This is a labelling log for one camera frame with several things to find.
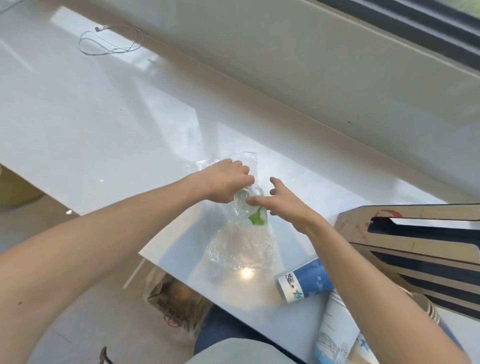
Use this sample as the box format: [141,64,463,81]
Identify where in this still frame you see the person's left hand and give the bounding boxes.
[195,158,256,205]

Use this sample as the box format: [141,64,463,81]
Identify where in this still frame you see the dark window frame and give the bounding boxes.
[317,0,480,71]

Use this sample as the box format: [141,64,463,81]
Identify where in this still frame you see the white table leg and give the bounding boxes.
[123,257,146,290]

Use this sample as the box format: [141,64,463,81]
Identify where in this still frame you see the brown cardboard box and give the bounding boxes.
[0,164,46,209]

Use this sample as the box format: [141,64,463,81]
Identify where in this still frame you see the brown paper bag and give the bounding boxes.
[143,267,215,335]

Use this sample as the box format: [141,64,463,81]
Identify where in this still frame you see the clear plastic bag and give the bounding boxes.
[193,152,277,274]

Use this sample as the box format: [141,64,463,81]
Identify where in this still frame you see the clear plastic cup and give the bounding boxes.
[233,151,265,208]

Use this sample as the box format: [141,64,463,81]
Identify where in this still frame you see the person's left forearm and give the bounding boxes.
[0,174,211,364]

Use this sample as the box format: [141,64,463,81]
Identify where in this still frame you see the cardboard cup carrier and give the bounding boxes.
[334,204,480,322]

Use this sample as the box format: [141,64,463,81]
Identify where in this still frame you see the striped paper cup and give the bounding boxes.
[410,292,445,325]

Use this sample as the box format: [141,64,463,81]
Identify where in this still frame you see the person's right forearm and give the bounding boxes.
[304,218,472,364]

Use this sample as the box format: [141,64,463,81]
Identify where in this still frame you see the blue paper cup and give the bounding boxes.
[275,256,335,304]

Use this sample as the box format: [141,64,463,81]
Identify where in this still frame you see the person's blue jeans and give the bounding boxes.
[193,303,301,364]

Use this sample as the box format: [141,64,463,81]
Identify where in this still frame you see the person's light shirt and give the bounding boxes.
[185,337,298,364]

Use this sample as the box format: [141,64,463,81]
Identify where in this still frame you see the person's right hand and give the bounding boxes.
[245,177,322,236]

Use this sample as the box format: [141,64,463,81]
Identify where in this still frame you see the white cable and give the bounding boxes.
[78,24,144,57]

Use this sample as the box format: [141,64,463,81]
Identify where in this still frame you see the white printed paper cup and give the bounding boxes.
[314,290,361,364]

